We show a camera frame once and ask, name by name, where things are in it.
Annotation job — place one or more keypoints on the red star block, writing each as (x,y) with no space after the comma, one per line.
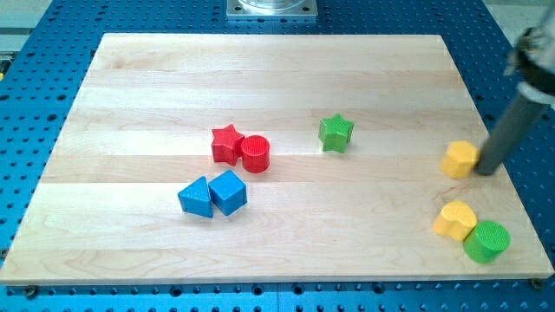
(226,145)

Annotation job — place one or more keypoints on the green cylinder block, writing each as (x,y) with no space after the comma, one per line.
(486,241)

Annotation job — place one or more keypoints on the yellow heart block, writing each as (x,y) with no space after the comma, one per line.
(456,219)

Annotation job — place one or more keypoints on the blue triangle block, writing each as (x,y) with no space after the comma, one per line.
(196,199)

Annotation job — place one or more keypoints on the red cylinder block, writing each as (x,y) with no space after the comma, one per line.
(255,154)

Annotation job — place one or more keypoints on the wooden board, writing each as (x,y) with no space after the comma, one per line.
(106,209)

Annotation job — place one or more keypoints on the green star block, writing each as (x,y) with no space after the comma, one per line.
(335,133)

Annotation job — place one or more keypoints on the yellow hexagon block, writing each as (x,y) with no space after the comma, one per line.
(460,158)

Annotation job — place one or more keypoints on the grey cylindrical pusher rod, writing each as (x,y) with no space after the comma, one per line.
(511,128)

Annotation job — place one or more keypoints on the robot arm end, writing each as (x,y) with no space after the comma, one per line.
(533,57)

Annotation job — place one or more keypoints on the blue cube block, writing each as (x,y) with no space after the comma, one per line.
(228,192)

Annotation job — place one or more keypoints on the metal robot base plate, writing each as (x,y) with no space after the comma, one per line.
(271,9)

